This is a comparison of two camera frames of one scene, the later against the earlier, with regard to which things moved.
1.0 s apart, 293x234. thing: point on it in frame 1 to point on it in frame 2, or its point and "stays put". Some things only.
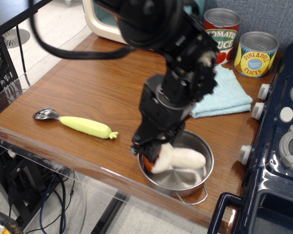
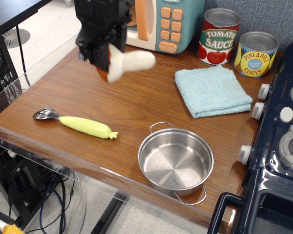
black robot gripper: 161,120 to 103,22
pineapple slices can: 256,54 stays put
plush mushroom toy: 164,156 to 120,62
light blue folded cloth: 229,96 stays put
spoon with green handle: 82,127 stays put
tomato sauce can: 223,24 stays put
